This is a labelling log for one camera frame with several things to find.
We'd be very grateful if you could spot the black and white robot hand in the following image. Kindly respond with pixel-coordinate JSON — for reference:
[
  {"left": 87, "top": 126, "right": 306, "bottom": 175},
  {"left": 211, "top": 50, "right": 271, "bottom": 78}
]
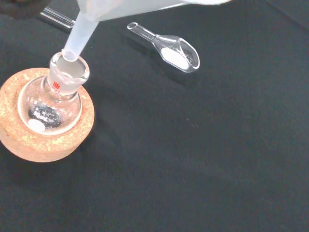
[{"left": 0, "top": 0, "right": 53, "bottom": 16}]

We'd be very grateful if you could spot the clear acrylic funnel stand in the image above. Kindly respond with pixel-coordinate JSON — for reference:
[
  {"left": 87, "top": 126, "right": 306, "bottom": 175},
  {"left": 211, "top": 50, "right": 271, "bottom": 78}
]
[{"left": 40, "top": 6, "right": 77, "bottom": 29}]

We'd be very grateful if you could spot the glass round-bottom flask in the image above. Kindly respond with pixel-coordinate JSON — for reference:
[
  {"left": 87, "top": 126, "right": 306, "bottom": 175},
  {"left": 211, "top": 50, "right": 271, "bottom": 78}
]
[{"left": 17, "top": 52, "right": 90, "bottom": 134}]

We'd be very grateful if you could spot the glass weighing funnel with powder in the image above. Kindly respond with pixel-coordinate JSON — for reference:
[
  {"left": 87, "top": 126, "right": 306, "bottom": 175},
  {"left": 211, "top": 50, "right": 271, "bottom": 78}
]
[{"left": 126, "top": 22, "right": 200, "bottom": 73}]

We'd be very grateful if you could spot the black bench cloth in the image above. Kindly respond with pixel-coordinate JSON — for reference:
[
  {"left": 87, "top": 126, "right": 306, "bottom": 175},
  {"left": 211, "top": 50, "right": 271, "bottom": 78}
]
[{"left": 0, "top": 0, "right": 309, "bottom": 232}]

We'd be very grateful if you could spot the cork ring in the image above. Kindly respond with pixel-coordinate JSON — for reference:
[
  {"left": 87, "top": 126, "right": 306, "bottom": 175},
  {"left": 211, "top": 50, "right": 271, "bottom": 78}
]
[{"left": 0, "top": 67, "right": 95, "bottom": 163}]

